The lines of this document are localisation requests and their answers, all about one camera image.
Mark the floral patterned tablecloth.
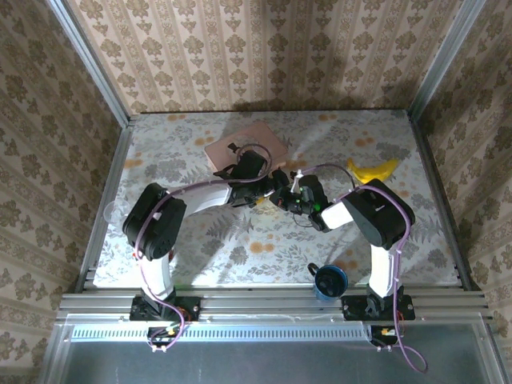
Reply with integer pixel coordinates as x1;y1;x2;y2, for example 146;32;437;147
92;110;459;288

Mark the blue mug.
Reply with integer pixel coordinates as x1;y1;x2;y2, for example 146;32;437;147
306;262;348;303

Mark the yellow banana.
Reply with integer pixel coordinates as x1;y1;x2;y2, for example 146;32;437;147
346;157;401;186

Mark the clear plastic cup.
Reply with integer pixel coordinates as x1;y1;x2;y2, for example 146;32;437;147
102;198;131;225

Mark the grey sheet metal panel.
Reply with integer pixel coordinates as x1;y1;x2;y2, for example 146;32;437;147
39;322;499;384

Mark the thin black cable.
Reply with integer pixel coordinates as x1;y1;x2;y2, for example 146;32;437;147
290;211;319;230

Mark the purple cable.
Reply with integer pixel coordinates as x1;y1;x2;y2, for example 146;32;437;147
298;162;429;374
134;143;274;353

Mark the aluminium frame rail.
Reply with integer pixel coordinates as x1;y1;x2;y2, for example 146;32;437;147
58;290;490;325
406;110;483;291
74;118;135;293

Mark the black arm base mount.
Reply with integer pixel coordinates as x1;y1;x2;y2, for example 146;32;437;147
130;287;201;323
342;294;416;322

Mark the slotted cable duct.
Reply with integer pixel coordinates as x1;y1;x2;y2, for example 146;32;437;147
70;322;373;343

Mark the black controller box with wires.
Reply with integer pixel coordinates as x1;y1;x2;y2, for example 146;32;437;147
146;326;182;348
370;325;402;348

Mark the aluminium frame post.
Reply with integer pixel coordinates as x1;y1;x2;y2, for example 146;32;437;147
46;0;131;127
407;0;492;121

